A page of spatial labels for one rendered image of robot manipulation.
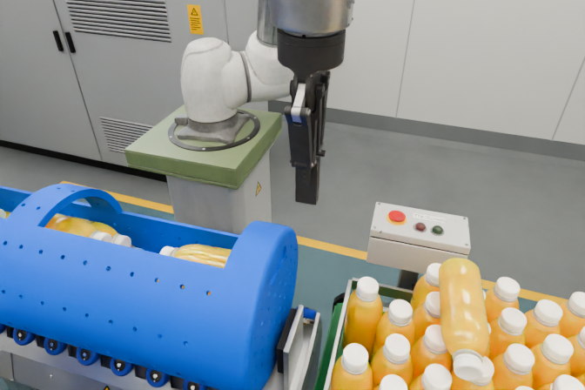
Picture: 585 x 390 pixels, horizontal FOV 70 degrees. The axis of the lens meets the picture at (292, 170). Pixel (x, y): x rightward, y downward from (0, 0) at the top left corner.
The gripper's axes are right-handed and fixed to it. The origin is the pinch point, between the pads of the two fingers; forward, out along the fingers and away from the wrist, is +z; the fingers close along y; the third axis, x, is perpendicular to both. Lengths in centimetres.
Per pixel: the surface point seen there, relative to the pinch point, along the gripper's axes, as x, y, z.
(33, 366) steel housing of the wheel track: 53, -14, 48
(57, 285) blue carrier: 37.1, -12.7, 19.1
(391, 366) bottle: -15.6, -4.6, 30.1
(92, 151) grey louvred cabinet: 194, 156, 119
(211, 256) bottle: 16.0, -0.7, 18.4
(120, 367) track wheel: 32, -12, 40
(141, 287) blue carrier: 22.6, -10.8, 17.0
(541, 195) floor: -109, 214, 136
